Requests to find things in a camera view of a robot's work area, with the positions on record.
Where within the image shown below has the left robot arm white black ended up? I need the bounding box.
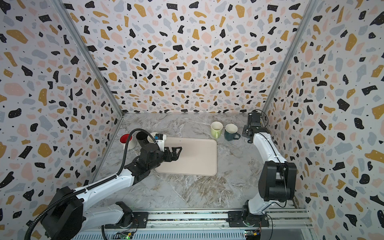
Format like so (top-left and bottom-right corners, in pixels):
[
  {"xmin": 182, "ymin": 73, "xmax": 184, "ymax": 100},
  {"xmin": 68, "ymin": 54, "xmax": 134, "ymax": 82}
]
[{"xmin": 39, "ymin": 143, "xmax": 182, "ymax": 240}]

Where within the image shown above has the dark green faceted mug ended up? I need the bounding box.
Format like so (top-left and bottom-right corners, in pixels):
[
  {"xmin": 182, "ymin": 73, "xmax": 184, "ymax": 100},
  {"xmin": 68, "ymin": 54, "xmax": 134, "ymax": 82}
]
[{"xmin": 225, "ymin": 124, "xmax": 241, "ymax": 141}]

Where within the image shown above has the circuit board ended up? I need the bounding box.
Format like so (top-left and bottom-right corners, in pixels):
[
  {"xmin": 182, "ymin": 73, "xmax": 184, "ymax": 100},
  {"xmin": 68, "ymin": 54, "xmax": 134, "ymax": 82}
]
[
  {"xmin": 113, "ymin": 232, "xmax": 134, "ymax": 240},
  {"xmin": 245, "ymin": 230, "xmax": 261, "ymax": 240}
]

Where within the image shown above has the light green mug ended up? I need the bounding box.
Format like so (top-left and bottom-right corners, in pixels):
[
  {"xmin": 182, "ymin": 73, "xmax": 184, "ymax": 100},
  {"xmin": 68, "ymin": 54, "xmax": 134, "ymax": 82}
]
[{"xmin": 211, "ymin": 121, "xmax": 224, "ymax": 139}]

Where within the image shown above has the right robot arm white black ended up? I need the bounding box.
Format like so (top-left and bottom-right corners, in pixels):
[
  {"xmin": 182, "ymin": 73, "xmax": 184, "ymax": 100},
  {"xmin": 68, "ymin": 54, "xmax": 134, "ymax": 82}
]
[{"xmin": 242, "ymin": 110, "xmax": 297, "ymax": 227}]

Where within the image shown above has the white cream mug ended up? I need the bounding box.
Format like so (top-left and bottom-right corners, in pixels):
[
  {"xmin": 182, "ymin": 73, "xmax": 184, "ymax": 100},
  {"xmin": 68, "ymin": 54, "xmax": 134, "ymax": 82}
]
[{"xmin": 119, "ymin": 133, "xmax": 138, "ymax": 150}]

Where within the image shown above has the grey mug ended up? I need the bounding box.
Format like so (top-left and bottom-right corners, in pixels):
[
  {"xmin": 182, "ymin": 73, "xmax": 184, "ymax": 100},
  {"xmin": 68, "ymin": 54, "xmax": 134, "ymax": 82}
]
[{"xmin": 147, "ymin": 132, "xmax": 158, "ymax": 143}]

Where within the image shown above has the left circuit board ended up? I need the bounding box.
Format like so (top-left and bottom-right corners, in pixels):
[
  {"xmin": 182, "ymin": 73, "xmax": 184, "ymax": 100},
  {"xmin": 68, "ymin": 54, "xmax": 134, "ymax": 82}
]
[{"xmin": 113, "ymin": 232, "xmax": 134, "ymax": 240}]

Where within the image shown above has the black corrugated cable conduit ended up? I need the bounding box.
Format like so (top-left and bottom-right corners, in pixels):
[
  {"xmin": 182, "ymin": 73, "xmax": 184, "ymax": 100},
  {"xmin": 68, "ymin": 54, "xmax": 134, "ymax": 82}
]
[{"xmin": 23, "ymin": 128, "xmax": 157, "ymax": 240}]

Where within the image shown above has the right circuit board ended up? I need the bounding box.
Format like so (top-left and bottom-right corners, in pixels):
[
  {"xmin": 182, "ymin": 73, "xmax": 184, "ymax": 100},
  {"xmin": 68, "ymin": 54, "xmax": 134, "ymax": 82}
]
[{"xmin": 245, "ymin": 230, "xmax": 261, "ymax": 240}]

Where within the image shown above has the beige plastic tray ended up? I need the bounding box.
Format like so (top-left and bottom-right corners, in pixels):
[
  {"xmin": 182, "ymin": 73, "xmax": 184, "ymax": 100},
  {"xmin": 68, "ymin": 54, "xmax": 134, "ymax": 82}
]
[{"xmin": 156, "ymin": 137, "xmax": 218, "ymax": 177}]

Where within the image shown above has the black mug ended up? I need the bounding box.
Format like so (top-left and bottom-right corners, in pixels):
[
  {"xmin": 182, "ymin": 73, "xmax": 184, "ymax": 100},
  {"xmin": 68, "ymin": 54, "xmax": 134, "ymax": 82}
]
[{"xmin": 136, "ymin": 131, "xmax": 149, "ymax": 148}]

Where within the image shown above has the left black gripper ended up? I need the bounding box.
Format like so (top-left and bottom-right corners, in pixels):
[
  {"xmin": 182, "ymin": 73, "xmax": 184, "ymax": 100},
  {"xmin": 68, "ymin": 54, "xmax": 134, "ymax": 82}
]
[{"xmin": 147, "ymin": 146, "xmax": 182, "ymax": 173}]

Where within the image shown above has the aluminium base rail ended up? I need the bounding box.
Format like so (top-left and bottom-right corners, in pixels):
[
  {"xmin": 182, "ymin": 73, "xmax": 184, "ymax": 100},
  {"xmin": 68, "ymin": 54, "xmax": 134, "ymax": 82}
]
[{"xmin": 73, "ymin": 209, "xmax": 317, "ymax": 240}]

